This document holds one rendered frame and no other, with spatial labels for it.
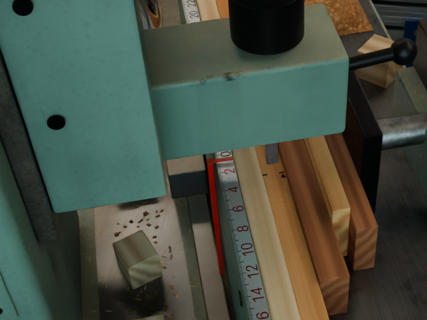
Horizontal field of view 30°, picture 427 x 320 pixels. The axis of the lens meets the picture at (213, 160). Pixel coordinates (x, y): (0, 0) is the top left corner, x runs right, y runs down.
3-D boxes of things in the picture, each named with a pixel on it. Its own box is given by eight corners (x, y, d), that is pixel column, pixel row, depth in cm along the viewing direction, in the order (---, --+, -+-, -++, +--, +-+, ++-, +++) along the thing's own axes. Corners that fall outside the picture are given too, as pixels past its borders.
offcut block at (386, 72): (355, 76, 78) (356, 50, 76) (372, 60, 80) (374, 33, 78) (386, 89, 77) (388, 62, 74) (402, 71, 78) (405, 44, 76)
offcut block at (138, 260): (117, 264, 77) (112, 242, 74) (147, 251, 78) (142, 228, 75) (133, 290, 74) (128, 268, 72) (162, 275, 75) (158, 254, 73)
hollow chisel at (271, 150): (277, 163, 64) (276, 116, 60) (267, 164, 64) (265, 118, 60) (276, 155, 64) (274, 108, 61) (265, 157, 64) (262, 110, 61)
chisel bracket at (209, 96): (345, 148, 59) (351, 57, 53) (159, 178, 59) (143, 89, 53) (321, 86, 64) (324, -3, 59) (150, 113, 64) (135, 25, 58)
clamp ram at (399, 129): (447, 203, 65) (462, 121, 59) (357, 218, 65) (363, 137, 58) (411, 130, 72) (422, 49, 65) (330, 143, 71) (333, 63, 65)
